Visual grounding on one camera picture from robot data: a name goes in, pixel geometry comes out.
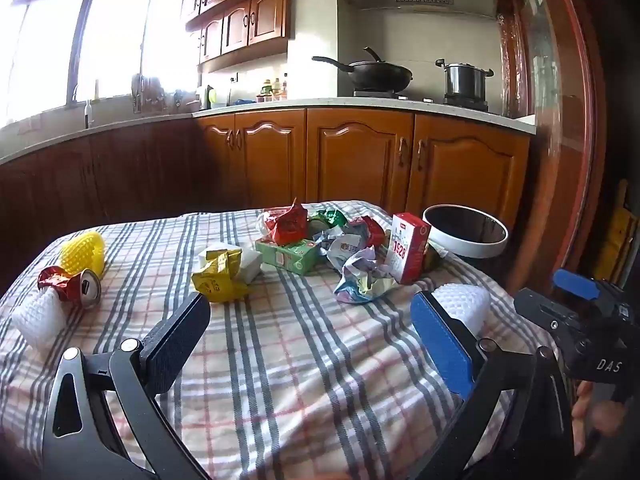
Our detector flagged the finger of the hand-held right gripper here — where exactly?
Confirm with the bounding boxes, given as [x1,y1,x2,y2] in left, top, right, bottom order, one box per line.
[513,287,583,343]
[552,269,601,304]

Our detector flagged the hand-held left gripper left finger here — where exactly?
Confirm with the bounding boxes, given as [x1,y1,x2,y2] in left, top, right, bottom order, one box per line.
[42,292,212,480]

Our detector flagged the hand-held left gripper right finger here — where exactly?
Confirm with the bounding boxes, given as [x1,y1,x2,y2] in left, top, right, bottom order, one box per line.
[410,290,576,480]

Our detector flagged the white foam fruit net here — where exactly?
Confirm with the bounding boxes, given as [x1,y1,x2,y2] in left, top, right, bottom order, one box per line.
[10,287,68,351]
[432,282,491,336]

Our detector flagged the yellow snack wrapper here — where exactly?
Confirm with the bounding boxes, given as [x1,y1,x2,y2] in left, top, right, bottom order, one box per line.
[191,250,251,303]

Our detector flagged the black bin with white rim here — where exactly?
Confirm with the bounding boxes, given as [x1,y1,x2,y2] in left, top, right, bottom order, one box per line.
[422,204,509,260]

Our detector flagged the red white drink carton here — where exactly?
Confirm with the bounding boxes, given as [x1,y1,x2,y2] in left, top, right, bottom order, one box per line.
[387,212,432,285]

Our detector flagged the colourful paper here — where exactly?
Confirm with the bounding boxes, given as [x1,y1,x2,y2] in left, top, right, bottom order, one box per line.
[334,252,398,305]

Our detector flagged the red silver wrapper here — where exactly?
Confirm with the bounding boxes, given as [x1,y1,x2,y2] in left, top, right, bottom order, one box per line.
[350,216,386,248]

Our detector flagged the white blue paper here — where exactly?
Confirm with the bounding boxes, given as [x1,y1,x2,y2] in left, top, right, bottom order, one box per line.
[320,232,372,268]

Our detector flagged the person's right hand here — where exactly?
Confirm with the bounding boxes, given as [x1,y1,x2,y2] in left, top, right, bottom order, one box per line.
[572,380,594,454]

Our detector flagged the crushed red can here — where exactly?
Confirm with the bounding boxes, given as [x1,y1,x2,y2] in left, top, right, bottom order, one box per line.
[37,266,102,308]

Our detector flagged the plaid tablecloth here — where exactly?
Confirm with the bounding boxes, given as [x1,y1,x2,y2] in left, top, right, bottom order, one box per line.
[0,200,561,480]

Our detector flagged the yellow foam fruit net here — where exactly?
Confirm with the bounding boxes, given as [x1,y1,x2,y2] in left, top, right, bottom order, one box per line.
[60,230,107,277]

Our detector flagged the green drink carton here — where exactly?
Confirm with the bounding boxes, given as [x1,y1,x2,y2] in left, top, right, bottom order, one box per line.
[255,237,321,275]

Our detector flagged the red foil wrapper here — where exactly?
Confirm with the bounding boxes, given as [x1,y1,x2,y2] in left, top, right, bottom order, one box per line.
[264,197,308,246]

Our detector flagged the green foil wrapper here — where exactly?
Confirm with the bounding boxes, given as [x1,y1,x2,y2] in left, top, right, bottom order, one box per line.
[307,208,348,238]

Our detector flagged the wooden base cabinets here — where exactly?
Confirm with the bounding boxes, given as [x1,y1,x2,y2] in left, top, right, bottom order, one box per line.
[0,107,531,241]

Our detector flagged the gas stove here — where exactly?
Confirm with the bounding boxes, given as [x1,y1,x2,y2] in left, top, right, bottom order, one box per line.
[352,89,489,112]

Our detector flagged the steel cooking pot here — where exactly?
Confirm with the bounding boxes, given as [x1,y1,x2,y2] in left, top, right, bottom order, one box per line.
[435,58,495,101]

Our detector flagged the dish rack with utensils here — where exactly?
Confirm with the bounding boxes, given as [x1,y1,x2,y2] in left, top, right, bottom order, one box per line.
[131,74,167,113]

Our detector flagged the white kitchen countertop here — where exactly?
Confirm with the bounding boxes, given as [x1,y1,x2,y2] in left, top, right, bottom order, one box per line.
[0,97,538,166]

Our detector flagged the black wok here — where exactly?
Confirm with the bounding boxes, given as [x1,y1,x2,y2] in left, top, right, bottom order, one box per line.
[312,47,414,93]

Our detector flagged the kitchen window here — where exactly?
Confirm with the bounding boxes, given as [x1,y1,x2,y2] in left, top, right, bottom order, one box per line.
[0,0,201,131]

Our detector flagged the wooden door frame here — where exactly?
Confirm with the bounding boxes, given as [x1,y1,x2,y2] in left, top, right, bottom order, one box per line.
[500,0,608,291]

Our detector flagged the wooden wall cabinets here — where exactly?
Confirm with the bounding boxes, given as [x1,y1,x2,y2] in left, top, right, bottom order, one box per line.
[177,0,326,67]

